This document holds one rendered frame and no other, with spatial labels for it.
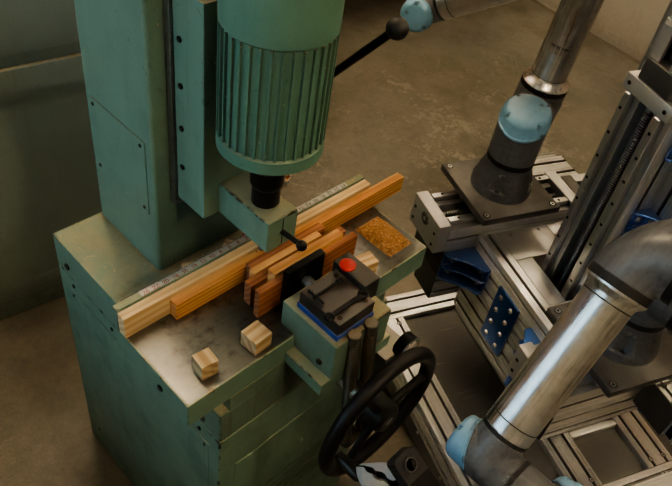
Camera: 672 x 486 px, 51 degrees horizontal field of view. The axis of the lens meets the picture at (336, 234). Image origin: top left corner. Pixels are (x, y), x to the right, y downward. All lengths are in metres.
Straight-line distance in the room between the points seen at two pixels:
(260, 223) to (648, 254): 0.62
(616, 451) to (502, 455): 1.15
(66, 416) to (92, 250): 0.82
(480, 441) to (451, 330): 1.20
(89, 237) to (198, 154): 0.44
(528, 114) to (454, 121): 1.86
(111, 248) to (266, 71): 0.68
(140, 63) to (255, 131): 0.25
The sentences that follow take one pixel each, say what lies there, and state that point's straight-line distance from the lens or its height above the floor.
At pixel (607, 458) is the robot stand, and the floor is 0.21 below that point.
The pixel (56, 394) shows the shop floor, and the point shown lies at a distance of 2.32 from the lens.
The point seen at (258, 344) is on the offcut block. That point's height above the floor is 0.93.
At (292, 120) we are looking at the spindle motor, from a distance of 1.05.
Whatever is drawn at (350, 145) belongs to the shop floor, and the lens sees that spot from 3.23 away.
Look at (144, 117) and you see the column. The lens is 1.26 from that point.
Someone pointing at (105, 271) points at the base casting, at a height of 0.80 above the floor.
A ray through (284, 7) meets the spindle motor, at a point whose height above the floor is 1.48.
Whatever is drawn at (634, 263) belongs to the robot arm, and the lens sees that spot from 1.02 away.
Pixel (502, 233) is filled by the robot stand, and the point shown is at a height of 0.73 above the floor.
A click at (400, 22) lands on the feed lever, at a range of 1.08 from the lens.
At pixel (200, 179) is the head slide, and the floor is 1.09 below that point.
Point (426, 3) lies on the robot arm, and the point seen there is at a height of 1.22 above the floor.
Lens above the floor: 1.90
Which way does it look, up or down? 43 degrees down
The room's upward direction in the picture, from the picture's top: 10 degrees clockwise
